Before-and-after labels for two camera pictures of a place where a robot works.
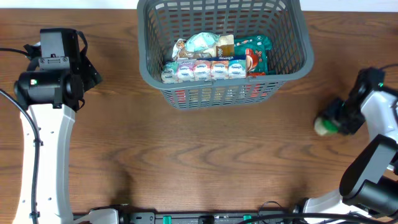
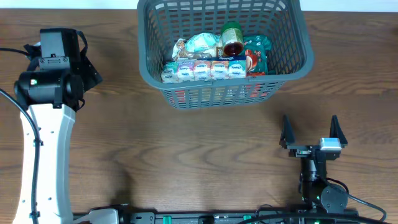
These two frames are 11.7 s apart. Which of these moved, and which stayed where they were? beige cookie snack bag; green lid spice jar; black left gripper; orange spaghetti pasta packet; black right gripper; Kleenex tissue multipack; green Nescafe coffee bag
Moved: black right gripper; beige cookie snack bag; green lid spice jar
Stayed: black left gripper; Kleenex tissue multipack; green Nescafe coffee bag; orange spaghetti pasta packet
